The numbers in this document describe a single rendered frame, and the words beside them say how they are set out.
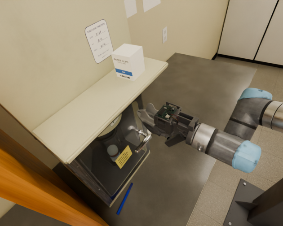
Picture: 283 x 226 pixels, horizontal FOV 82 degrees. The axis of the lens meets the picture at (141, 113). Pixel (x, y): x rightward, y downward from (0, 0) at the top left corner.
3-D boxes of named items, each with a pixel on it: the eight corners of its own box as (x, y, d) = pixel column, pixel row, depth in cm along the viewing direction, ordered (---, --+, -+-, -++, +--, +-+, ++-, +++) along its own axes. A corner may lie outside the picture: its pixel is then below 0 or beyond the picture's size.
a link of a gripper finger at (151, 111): (140, 96, 56) (164, 105, 51) (142, 108, 60) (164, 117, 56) (134, 101, 54) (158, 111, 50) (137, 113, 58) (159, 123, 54)
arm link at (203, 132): (212, 138, 49) (201, 159, 45) (197, 132, 51) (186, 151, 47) (218, 123, 43) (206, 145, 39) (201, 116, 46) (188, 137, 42)
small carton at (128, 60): (117, 76, 39) (110, 53, 35) (129, 66, 42) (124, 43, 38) (134, 81, 37) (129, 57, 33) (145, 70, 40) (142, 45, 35)
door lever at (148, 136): (127, 149, 62) (126, 145, 61) (142, 131, 67) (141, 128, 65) (139, 155, 60) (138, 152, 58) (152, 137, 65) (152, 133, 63)
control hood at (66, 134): (55, 158, 37) (28, 132, 30) (138, 81, 54) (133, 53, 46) (87, 186, 32) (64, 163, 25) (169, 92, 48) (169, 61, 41)
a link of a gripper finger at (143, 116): (134, 101, 54) (158, 111, 50) (137, 113, 58) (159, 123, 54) (129, 107, 53) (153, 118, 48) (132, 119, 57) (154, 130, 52)
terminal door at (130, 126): (108, 203, 68) (64, 159, 39) (149, 149, 83) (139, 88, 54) (109, 205, 68) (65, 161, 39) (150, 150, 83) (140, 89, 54)
